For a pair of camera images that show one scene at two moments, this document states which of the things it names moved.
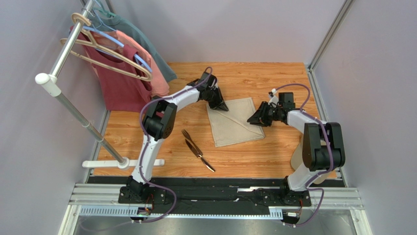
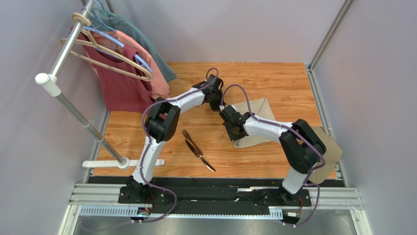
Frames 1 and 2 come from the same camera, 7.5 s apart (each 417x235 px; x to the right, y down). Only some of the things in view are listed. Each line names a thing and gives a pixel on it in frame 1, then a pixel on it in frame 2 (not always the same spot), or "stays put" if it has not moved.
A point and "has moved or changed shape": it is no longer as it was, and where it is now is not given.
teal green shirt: (118, 23) stays put
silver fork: (185, 133) stays put
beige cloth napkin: (232, 127) has moved or changed shape
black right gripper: (264, 113) to (236, 130)
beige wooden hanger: (80, 19) stays put
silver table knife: (194, 150) stays put
